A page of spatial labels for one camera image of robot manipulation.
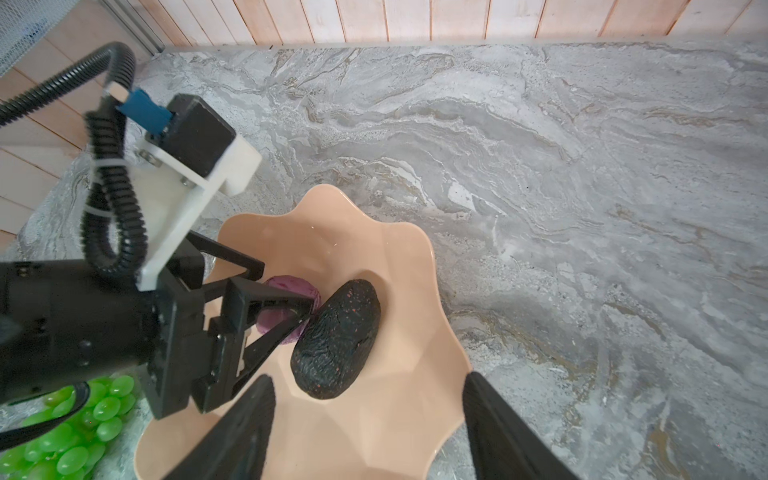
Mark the dark fake avocado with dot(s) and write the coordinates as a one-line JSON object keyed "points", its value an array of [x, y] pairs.
{"points": [[335, 345]]}

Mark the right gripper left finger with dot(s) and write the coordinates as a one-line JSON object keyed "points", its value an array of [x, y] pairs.
{"points": [[236, 447]]}

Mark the purple fake fruit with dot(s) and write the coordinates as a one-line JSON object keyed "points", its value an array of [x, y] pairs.
{"points": [[285, 309]]}

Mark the pink scalloped fruit bowl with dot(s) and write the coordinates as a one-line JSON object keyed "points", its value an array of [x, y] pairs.
{"points": [[406, 402]]}

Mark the green fake grape bunch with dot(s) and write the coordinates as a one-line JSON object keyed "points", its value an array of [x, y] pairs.
{"points": [[73, 449]]}

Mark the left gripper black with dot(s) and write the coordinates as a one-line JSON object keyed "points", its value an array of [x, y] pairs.
{"points": [[163, 331]]}

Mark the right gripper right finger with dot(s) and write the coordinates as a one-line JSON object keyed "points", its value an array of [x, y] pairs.
{"points": [[501, 443]]}

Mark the white wire mesh shelf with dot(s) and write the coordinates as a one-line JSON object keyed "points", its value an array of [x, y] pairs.
{"points": [[25, 22]]}

